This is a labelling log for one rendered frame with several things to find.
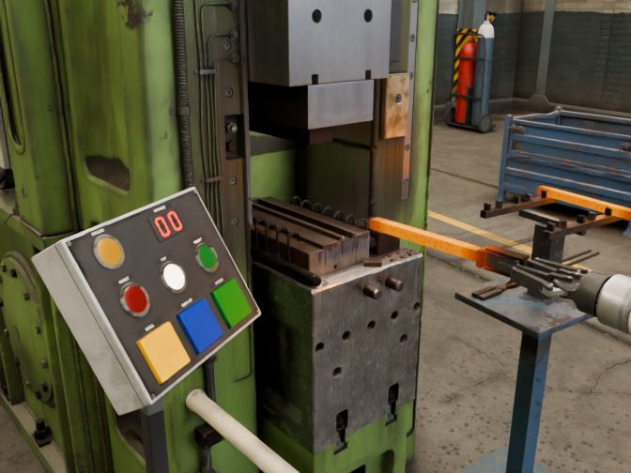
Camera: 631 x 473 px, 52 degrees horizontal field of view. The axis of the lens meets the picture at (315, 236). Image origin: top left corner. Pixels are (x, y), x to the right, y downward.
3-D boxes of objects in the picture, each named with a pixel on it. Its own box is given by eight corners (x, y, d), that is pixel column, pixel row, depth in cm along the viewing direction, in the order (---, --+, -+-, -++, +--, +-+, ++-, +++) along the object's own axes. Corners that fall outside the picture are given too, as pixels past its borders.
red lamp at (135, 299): (154, 311, 102) (152, 285, 101) (126, 319, 100) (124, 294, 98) (145, 304, 105) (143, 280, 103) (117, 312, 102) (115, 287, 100)
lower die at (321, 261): (368, 259, 165) (369, 228, 162) (308, 280, 153) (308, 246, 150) (270, 221, 195) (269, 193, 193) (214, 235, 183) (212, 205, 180)
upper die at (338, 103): (373, 120, 153) (374, 79, 150) (308, 129, 141) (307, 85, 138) (268, 101, 184) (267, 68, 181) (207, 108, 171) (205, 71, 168)
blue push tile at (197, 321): (224, 333, 114) (204, 297, 113) (200, 353, 108) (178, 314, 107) (217, 336, 115) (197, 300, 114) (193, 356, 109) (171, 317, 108)
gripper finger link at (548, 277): (571, 297, 114) (568, 299, 113) (514, 279, 122) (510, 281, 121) (575, 276, 113) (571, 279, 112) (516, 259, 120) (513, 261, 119)
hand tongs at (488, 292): (589, 251, 219) (589, 248, 218) (600, 254, 216) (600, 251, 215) (471, 296, 185) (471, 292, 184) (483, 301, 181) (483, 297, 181)
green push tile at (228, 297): (252, 311, 123) (234, 276, 122) (232, 328, 116) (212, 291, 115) (246, 314, 124) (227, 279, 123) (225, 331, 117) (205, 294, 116)
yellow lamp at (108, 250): (129, 264, 102) (126, 237, 100) (100, 270, 99) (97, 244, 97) (119, 258, 104) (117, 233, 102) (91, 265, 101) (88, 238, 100)
